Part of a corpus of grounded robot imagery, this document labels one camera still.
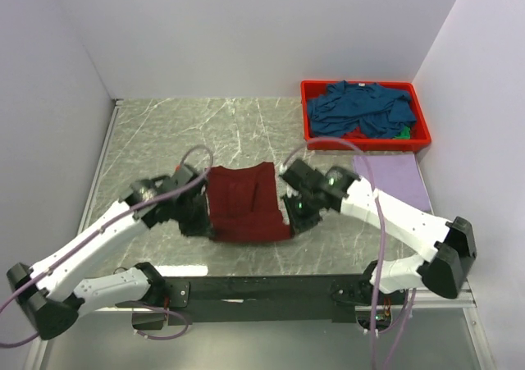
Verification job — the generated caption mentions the dark red t-shirt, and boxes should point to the dark red t-shirt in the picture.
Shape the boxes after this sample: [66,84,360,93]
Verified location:
[207,162,292,244]

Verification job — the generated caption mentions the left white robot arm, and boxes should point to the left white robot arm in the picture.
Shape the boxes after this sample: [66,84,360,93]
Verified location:
[7,163,207,340]

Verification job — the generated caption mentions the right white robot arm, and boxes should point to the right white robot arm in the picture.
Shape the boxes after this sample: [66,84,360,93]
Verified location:
[280,159,477,304]

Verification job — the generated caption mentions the folded lavender t-shirt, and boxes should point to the folded lavender t-shirt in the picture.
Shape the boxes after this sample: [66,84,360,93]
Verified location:
[353,153,431,212]

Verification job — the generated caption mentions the blue t-shirt in bin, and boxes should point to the blue t-shirt in bin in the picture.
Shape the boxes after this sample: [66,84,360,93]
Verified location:
[307,80,417,139]

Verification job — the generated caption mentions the black base beam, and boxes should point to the black base beam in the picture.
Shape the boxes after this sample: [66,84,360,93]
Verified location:
[114,275,411,331]

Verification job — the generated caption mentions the green garment in bin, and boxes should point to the green garment in bin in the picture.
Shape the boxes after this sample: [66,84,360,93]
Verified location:
[395,126,412,140]

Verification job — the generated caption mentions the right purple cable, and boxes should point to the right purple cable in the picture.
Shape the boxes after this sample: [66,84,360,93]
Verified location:
[279,137,418,370]

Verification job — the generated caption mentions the purple cable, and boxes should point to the purple cable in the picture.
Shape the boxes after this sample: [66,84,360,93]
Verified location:
[279,137,418,370]
[0,144,215,349]

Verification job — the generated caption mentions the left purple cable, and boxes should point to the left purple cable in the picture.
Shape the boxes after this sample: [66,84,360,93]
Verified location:
[0,144,215,349]

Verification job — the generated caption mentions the aluminium frame rail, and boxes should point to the aluminium frame rail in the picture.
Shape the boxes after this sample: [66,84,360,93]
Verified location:
[94,274,479,314]

